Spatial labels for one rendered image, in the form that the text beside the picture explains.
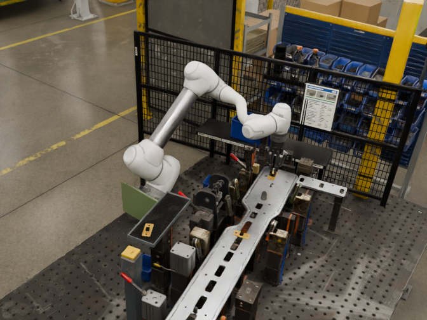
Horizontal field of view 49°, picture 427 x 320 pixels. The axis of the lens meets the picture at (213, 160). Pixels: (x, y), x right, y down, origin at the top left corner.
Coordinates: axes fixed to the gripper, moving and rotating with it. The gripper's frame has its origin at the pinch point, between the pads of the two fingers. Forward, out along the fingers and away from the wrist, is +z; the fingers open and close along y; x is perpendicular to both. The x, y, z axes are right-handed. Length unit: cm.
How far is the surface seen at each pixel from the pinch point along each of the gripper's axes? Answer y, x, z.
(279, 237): 18.7, -43.3, 8.3
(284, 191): 8.4, -0.8, 11.7
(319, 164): 20.4, 32.5, 9.1
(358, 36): 11, 181, -27
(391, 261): 75, 4, 42
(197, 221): -20, -58, 2
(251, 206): -3.6, -22.2, 11.7
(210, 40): -120, 177, 0
